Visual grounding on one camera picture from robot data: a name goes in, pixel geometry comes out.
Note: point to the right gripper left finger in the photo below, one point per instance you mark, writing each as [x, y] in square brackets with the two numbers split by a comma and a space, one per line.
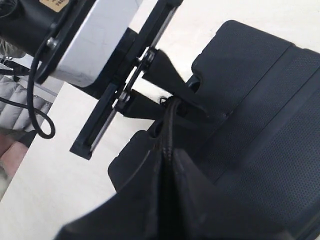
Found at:
[131, 214]

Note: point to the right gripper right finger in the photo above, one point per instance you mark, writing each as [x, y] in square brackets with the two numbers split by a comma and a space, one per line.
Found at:
[262, 198]

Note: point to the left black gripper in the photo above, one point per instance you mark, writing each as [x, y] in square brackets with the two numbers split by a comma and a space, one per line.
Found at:
[125, 64]

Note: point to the black plastic carrying case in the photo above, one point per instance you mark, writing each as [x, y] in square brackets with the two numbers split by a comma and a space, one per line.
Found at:
[261, 93]

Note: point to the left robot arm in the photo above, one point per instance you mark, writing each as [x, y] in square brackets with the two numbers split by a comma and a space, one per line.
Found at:
[27, 24]

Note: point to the silver robot-arm camera housing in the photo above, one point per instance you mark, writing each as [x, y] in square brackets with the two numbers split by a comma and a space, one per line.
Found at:
[86, 41]

